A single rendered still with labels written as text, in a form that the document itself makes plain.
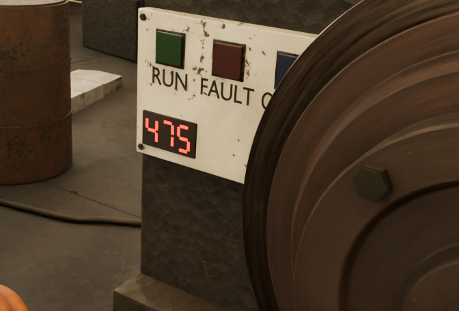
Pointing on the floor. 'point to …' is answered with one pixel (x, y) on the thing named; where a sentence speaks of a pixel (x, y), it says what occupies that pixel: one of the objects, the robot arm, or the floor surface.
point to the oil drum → (34, 86)
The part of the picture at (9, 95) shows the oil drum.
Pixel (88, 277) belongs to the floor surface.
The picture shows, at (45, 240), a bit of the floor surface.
